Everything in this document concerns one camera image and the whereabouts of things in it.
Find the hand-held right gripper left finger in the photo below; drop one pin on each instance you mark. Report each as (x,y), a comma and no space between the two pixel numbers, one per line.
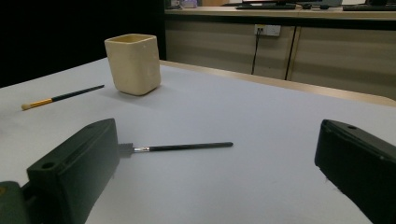
(74,168)

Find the white wall socket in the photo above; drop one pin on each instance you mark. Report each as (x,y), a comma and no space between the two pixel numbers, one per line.
(269,30)

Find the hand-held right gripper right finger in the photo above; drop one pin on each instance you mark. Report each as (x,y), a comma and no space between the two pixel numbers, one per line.
(361,168)

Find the black keyboard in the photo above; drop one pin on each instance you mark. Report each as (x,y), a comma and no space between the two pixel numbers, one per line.
(370,7)
(264,6)

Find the beige cabinet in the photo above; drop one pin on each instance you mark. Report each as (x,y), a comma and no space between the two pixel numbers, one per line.
(342,56)

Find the cream square ceramic brush holder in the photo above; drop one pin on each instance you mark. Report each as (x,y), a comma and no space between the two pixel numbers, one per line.
(134,65)

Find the white table sheet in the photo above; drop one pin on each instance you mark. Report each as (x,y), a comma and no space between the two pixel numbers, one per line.
(218,112)

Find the black makeup brush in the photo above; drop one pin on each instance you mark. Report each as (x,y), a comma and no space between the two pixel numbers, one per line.
(186,146)

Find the makeup brush with gold ferrule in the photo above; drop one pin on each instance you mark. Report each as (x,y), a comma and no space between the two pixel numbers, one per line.
(62,97)

